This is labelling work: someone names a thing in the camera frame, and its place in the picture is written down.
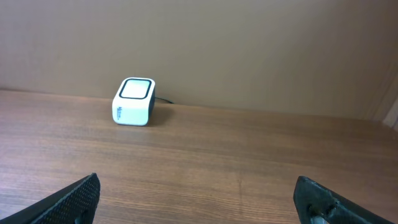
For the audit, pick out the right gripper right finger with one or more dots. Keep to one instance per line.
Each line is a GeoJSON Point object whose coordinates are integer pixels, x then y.
{"type": "Point", "coordinates": [317, 204]}

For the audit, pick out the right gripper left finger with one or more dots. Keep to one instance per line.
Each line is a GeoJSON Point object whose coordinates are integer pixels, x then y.
{"type": "Point", "coordinates": [74, 204]}

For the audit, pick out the white barcode scanner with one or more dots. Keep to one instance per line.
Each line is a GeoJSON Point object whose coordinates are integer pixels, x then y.
{"type": "Point", "coordinates": [134, 102]}

